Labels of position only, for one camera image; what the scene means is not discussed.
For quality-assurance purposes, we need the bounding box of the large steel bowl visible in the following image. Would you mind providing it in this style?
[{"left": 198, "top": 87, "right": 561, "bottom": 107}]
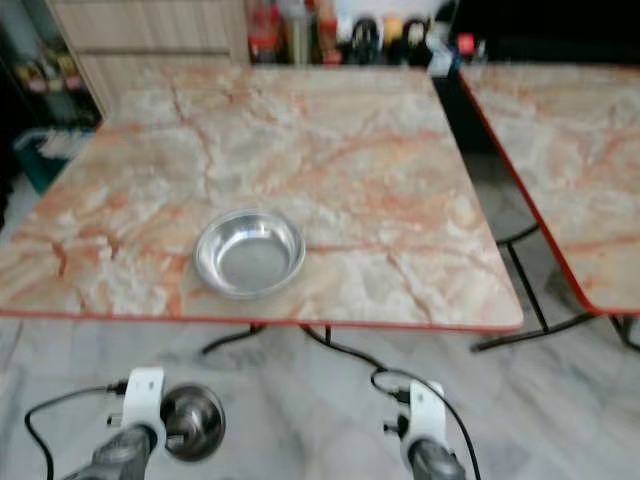
[{"left": 194, "top": 208, "right": 307, "bottom": 300}]

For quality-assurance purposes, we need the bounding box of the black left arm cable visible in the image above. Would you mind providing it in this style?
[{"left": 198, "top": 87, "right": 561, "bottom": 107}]
[{"left": 25, "top": 382, "right": 129, "bottom": 480}]

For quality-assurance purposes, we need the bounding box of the steel canister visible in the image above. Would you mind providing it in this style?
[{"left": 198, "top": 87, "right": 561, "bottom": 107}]
[{"left": 285, "top": 12, "right": 316, "bottom": 66}]

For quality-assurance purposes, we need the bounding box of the light wood cabinet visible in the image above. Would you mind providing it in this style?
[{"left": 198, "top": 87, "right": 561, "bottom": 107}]
[{"left": 50, "top": 0, "right": 252, "bottom": 117}]

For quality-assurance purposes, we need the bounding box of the dark glass bottle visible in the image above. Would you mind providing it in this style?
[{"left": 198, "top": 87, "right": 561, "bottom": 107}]
[
  {"left": 403, "top": 18, "right": 431, "bottom": 66},
  {"left": 350, "top": 18, "right": 379, "bottom": 66}
]

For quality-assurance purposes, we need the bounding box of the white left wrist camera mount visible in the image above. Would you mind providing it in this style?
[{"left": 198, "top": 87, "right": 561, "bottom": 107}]
[{"left": 122, "top": 367, "right": 167, "bottom": 446}]

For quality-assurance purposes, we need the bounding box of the marble pattern folding table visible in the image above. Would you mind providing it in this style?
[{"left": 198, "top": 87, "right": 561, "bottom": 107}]
[
  {"left": 0, "top": 65, "right": 527, "bottom": 359},
  {"left": 460, "top": 62, "right": 640, "bottom": 354}
]

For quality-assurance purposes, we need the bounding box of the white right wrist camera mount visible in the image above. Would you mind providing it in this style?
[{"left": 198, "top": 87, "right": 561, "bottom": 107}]
[{"left": 405, "top": 380, "right": 449, "bottom": 466}]

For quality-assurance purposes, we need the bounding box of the black cabinet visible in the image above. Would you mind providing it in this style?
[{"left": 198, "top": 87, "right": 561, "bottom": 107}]
[{"left": 450, "top": 0, "right": 640, "bottom": 64}]

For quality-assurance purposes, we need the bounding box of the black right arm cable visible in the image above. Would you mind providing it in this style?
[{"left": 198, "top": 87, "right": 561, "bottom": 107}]
[{"left": 372, "top": 368, "right": 483, "bottom": 480}]

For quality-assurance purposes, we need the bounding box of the yellow cap bottle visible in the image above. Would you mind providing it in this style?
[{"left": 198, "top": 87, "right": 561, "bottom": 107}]
[{"left": 380, "top": 12, "right": 403, "bottom": 63}]

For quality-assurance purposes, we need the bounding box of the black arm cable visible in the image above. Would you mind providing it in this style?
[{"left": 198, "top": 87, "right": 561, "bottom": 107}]
[
  {"left": 372, "top": 368, "right": 483, "bottom": 480},
  {"left": 25, "top": 382, "right": 129, "bottom": 480}
]

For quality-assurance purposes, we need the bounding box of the black shelf with jars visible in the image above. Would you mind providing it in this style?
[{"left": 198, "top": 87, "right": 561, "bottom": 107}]
[{"left": 0, "top": 0, "right": 103, "bottom": 131}]

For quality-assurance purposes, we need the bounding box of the green plastic bin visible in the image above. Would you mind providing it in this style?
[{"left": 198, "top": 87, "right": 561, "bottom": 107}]
[{"left": 15, "top": 128, "right": 97, "bottom": 196}]

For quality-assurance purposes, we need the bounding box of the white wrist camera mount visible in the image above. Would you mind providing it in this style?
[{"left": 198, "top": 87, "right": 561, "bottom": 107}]
[
  {"left": 122, "top": 367, "right": 167, "bottom": 446},
  {"left": 405, "top": 380, "right": 449, "bottom": 466}
]

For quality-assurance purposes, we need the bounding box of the small white bottle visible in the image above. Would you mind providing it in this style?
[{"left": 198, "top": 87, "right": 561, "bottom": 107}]
[{"left": 428, "top": 38, "right": 453, "bottom": 79}]

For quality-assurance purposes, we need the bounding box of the red sauce bottle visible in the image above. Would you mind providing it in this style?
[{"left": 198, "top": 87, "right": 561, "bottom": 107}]
[
  {"left": 317, "top": 0, "right": 342, "bottom": 66},
  {"left": 249, "top": 0, "right": 281, "bottom": 66}
]

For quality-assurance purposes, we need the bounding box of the small steel bowl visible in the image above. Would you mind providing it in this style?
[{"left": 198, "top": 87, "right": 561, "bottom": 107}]
[{"left": 160, "top": 383, "right": 227, "bottom": 462}]

